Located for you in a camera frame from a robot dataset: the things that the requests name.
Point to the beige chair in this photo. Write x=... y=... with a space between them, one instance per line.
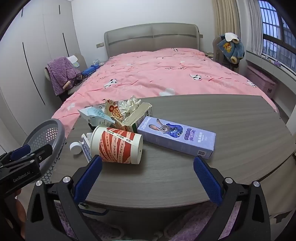
x=82 y=62

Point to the window with dark frame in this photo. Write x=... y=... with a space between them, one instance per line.
x=277 y=46

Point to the pink storage box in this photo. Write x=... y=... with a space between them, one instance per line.
x=261 y=81

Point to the person's left hand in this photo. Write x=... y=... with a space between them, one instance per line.
x=20 y=213

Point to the grey padded bed headboard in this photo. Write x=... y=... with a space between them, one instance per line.
x=150 y=39

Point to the small white and blue container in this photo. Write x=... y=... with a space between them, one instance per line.
x=96 y=61

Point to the wall switch panel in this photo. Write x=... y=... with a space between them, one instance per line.
x=100 y=44

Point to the grey perforated plastic basket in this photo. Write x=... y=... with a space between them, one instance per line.
x=41 y=136

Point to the grey chair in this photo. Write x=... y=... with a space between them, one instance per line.
x=216 y=53

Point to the white window ledge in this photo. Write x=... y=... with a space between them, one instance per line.
x=284 y=77

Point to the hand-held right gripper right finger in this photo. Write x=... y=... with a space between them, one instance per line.
x=208 y=183

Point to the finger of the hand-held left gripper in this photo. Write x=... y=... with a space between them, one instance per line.
x=20 y=151
x=41 y=151

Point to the pink panda print blanket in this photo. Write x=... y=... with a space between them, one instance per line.
x=161 y=74

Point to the purple rabbit print box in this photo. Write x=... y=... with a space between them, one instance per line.
x=175 y=136

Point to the white bottle cap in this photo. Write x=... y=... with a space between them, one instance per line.
x=75 y=147

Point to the light blue plastic wrapper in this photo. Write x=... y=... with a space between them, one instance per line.
x=94 y=114

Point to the beige curtain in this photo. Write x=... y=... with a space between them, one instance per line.
x=231 y=18

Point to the red and white paper cup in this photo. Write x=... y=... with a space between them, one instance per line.
x=115 y=144

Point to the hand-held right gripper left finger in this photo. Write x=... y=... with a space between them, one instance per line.
x=89 y=178

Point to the white wardrobe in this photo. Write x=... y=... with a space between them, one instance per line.
x=34 y=34

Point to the purple fleece garment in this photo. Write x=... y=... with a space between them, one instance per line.
x=60 y=74

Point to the red and white snack wrapper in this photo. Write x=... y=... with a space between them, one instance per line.
x=113 y=111

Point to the crumpled white tissue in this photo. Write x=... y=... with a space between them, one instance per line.
x=131 y=104

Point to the blue patterned white packet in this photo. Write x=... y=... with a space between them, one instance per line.
x=85 y=148

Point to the blue denim jacket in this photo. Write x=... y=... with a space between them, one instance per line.
x=231 y=49

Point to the crumpled red white packaging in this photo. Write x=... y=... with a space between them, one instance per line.
x=136 y=115

